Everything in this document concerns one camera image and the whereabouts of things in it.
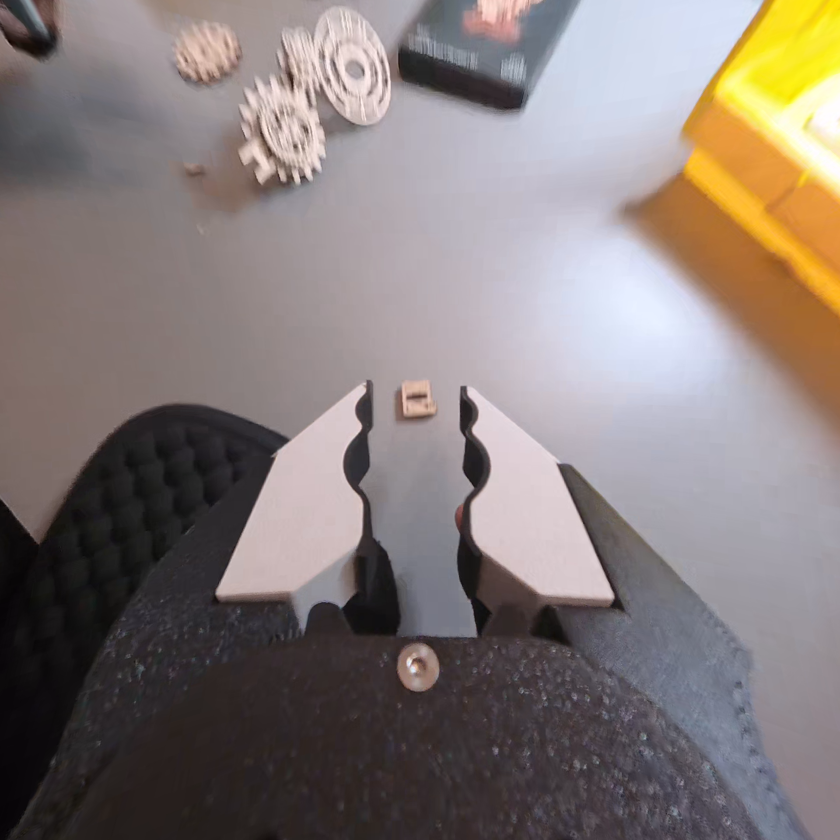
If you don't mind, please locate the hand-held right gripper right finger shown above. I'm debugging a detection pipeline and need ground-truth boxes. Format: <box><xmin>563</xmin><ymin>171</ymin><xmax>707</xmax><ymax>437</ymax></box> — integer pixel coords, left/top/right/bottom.
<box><xmin>457</xmin><ymin>386</ymin><xmax>615</xmax><ymax>631</ymax></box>

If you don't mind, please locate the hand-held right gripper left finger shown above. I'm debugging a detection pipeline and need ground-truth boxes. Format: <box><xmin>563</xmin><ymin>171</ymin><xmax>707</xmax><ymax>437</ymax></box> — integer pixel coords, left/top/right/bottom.
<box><xmin>217</xmin><ymin>382</ymin><xmax>379</xmax><ymax>631</ymax></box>

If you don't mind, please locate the small wooden connector piece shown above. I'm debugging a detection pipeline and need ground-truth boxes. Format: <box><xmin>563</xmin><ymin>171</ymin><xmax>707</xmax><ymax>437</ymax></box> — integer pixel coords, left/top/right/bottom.
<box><xmin>395</xmin><ymin>379</ymin><xmax>438</xmax><ymax>419</ymax></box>

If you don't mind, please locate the black textured seat cushion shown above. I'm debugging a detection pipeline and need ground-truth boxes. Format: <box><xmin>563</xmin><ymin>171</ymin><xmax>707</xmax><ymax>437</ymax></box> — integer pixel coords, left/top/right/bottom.
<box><xmin>0</xmin><ymin>403</ymin><xmax>290</xmax><ymax>815</ymax></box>

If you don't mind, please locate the yellow plastic bin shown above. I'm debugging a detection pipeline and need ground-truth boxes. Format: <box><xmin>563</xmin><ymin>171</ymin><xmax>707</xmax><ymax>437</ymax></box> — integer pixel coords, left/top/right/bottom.
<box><xmin>682</xmin><ymin>0</ymin><xmax>840</xmax><ymax>316</ymax></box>

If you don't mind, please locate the black puzzle box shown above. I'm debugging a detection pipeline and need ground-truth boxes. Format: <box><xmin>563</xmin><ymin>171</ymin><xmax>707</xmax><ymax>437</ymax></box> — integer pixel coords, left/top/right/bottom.
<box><xmin>398</xmin><ymin>0</ymin><xmax>581</xmax><ymax>111</ymax></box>

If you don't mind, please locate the small stacked wooden gear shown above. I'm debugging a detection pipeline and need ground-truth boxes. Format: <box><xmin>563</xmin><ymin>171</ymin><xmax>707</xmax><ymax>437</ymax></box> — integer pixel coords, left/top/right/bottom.
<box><xmin>172</xmin><ymin>20</ymin><xmax>242</xmax><ymax>85</ymax></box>

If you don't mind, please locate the wooden gear assembly with pegs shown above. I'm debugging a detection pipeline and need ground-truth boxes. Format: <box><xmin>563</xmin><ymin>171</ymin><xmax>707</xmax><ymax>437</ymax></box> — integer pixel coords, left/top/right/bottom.
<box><xmin>238</xmin><ymin>5</ymin><xmax>392</xmax><ymax>186</ymax></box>

